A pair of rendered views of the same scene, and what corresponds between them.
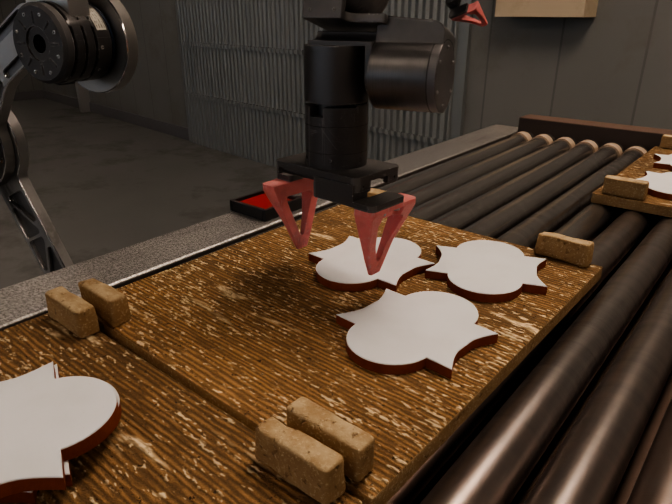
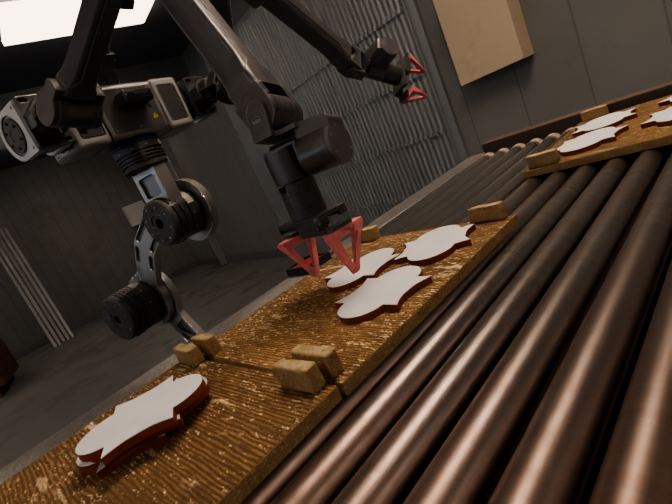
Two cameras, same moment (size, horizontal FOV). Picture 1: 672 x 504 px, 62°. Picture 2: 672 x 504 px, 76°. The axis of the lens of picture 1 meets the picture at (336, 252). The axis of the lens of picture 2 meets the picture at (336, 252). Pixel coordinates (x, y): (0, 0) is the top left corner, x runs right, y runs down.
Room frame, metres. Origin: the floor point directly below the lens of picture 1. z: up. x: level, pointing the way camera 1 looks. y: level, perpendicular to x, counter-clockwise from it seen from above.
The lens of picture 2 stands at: (-0.12, -0.13, 1.13)
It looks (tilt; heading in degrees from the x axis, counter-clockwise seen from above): 13 degrees down; 10
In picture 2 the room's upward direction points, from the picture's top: 24 degrees counter-clockwise
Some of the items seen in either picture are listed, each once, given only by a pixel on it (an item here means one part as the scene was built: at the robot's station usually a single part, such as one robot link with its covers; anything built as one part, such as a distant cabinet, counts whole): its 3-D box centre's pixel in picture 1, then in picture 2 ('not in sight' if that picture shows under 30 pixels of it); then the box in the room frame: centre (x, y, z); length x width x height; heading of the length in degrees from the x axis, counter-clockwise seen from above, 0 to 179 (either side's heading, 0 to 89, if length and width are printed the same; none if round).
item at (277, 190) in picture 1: (310, 207); (310, 248); (0.53, 0.03, 1.00); 0.07 x 0.07 x 0.09; 48
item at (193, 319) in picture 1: (356, 290); (355, 288); (0.50, -0.02, 0.93); 0.41 x 0.35 x 0.02; 139
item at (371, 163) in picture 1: (336, 142); (304, 203); (0.51, 0.00, 1.08); 0.10 x 0.07 x 0.07; 48
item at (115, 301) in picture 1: (103, 300); (205, 343); (0.44, 0.21, 0.95); 0.06 x 0.02 x 0.03; 49
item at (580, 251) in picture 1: (564, 248); (486, 212); (0.56, -0.25, 0.95); 0.06 x 0.02 x 0.03; 49
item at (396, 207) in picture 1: (364, 223); (338, 244); (0.49, -0.03, 1.00); 0.07 x 0.07 x 0.09; 48
